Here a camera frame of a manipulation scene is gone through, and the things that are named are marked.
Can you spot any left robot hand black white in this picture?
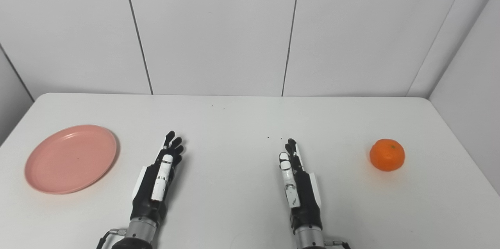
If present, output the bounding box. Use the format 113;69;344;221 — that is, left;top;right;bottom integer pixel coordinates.
130;131;185;222

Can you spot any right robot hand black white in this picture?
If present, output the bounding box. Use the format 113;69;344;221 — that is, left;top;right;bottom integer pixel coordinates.
279;138;323;231

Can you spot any pink round plate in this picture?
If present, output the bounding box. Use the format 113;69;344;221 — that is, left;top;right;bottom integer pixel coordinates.
24;124;118;195

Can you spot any orange fruit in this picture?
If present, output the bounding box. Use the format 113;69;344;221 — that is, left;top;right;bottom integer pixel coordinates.
370;139;405;172

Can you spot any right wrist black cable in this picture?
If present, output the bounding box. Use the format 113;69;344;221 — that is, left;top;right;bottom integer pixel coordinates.
324;237;351;249

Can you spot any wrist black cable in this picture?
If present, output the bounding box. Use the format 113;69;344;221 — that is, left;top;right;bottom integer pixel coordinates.
96;229;126;249
324;237;351;249

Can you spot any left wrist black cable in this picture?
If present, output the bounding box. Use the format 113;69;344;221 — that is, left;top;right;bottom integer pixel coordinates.
96;229;126;249

